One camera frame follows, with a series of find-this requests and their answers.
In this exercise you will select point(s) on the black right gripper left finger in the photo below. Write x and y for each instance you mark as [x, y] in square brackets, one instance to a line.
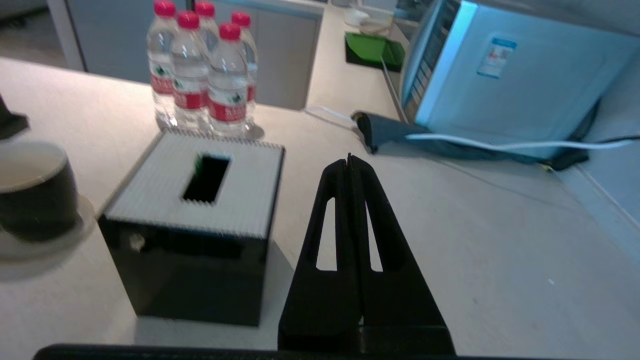
[325, 300]

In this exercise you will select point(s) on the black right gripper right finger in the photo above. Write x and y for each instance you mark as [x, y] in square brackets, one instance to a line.
[400, 310]

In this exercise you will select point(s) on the black tissue box white lid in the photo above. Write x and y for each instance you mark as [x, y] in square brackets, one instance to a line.
[200, 275]

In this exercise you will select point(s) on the clear water bottle red cap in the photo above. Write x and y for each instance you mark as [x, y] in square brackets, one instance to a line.
[205, 20]
[227, 95]
[245, 45]
[161, 75]
[190, 85]

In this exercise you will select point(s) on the green cutting board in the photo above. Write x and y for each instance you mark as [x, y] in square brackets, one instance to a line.
[372, 50]

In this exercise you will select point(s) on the silver microwave oven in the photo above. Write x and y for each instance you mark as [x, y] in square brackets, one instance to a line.
[525, 85]

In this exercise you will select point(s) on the round translucent coaster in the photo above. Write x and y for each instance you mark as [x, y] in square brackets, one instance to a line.
[75, 235]

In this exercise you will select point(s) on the white bowl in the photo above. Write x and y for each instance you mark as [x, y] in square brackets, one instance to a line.
[357, 17]

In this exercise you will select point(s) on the black mug white inside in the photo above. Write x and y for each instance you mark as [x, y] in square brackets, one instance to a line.
[35, 200]

